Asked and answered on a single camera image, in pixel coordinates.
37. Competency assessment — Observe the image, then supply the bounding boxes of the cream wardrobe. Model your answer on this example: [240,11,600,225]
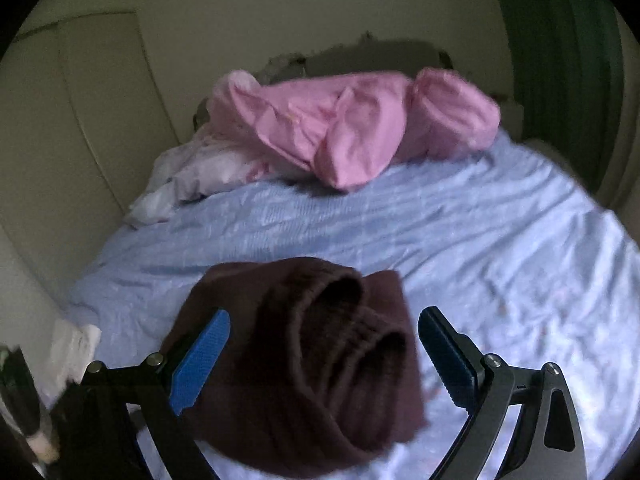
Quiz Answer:
[0,10,181,321]

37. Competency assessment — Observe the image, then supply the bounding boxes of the pink crumpled duvet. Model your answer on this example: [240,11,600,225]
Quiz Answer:
[207,66,501,191]

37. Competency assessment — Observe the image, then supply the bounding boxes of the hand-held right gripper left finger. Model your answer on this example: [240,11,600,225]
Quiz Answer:
[62,308,231,480]

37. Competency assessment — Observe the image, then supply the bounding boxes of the grey headboard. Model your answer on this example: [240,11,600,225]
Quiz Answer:
[192,32,456,131]

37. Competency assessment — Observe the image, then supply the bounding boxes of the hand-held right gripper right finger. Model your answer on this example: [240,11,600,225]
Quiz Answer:
[418,306,589,480]

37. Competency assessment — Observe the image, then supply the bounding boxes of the bed with blue sheet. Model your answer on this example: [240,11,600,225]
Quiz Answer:
[0,130,640,480]

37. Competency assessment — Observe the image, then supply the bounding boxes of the maroon sweat pants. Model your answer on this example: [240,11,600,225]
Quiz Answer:
[160,256,430,468]

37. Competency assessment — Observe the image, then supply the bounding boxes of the white folded cloth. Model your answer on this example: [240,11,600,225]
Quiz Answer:
[47,317,103,401]

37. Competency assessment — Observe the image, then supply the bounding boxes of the green curtain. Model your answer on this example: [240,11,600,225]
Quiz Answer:
[482,0,626,196]

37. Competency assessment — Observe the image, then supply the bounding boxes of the white crumpled sheet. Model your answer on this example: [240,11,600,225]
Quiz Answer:
[125,125,281,226]

